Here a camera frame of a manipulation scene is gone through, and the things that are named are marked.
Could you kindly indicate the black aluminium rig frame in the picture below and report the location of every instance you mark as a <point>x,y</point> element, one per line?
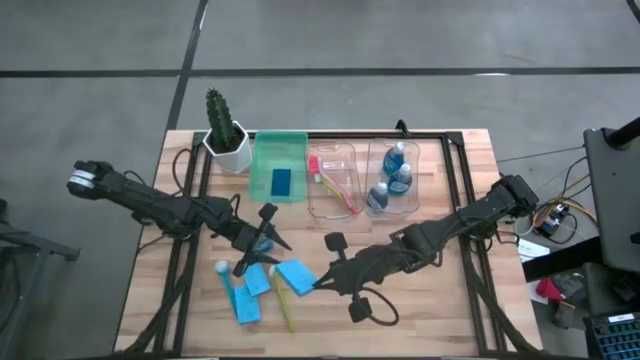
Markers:
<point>350,135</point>

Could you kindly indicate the small blue electronics box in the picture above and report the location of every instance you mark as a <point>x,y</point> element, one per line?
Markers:
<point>552,220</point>

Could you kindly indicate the white paper sheet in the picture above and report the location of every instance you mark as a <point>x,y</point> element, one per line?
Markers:
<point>530,248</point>

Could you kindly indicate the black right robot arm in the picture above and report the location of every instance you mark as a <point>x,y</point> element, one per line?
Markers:
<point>435,232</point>

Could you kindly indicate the white hexagonal plant pot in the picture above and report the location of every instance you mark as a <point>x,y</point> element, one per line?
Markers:
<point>235,160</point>

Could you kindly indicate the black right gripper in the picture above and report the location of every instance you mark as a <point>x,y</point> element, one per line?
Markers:
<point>357,275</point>

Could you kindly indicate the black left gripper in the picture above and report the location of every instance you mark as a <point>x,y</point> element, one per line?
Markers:
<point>247,240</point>

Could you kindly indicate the clear plastic bin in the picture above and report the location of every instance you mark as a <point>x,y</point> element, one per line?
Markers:
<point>410,150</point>
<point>330,207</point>

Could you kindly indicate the small black clamp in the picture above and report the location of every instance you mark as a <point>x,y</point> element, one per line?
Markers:
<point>402,127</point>

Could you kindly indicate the green cactus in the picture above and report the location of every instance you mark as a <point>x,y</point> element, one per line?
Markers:
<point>220,120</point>

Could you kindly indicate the blue dish brush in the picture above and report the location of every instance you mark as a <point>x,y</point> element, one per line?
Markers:
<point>227,287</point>

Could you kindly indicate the light blue sponge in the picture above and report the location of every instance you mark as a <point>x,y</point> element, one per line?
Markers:
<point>295,277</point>
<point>257,281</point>
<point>247,307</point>

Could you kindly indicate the dark grey stand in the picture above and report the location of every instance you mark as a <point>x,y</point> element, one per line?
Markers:
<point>25,250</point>

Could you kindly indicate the blue Dawn dish soap bottle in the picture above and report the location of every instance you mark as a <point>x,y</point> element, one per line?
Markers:
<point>266,246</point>
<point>394,157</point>
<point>400,181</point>
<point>377,197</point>

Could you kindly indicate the green dish brush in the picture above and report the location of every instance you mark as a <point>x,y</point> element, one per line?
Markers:
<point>286,312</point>
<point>332,191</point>

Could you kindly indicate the pink brush with red bristles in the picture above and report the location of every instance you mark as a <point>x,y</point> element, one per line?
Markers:
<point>314,165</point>

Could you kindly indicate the translucent green plastic bin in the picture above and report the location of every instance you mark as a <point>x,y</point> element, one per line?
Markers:
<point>265,150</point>

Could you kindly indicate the red object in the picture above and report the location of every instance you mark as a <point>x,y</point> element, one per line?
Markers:
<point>547,289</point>

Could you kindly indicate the dark blue scrub sponge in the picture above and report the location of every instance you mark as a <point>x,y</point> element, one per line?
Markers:
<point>281,182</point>

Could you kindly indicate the black equipment stand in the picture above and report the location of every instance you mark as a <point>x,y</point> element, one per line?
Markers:
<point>612,200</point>

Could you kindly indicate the dark grey bag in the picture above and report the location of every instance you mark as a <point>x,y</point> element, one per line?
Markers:
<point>575,295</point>

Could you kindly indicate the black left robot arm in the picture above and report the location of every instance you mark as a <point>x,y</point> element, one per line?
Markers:
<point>150,205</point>

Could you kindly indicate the backlit keyboard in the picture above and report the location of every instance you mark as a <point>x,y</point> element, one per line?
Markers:
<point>615,337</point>

